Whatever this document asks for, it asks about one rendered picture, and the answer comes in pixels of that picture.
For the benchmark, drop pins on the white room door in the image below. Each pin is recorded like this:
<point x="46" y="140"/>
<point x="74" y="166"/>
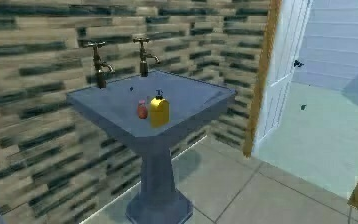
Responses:
<point x="280" y="66"/>

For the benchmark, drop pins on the bronze tap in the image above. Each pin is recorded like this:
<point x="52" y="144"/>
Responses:
<point x="99" y="66"/>
<point x="143" y="56"/>

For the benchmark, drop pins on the red perfume bottle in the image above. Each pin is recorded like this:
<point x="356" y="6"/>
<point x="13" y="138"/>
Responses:
<point x="142" y="110"/>

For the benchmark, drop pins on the blue pedestal sink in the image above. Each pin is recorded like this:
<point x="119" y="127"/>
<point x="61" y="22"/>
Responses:
<point x="187" y="100"/>

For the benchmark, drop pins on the wooden door frame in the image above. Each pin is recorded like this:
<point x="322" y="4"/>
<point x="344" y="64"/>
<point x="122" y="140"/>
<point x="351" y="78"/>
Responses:
<point x="260" y="80"/>

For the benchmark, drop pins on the yellow soap dispenser bottle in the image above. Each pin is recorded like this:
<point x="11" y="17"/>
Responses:
<point x="159" y="111"/>

